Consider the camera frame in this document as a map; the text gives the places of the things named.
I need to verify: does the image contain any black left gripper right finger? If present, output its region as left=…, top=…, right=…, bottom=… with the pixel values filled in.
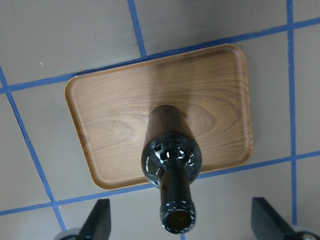
left=251, top=197, right=296, bottom=240

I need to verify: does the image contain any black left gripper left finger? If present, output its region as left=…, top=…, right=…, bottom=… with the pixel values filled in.
left=78, top=199, right=112, bottom=240

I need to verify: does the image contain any dark wine bottle carried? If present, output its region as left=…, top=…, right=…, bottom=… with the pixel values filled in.
left=141, top=105, right=202, bottom=234

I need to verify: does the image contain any wooden tray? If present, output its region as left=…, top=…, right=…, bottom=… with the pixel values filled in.
left=64, top=44, right=253, bottom=191

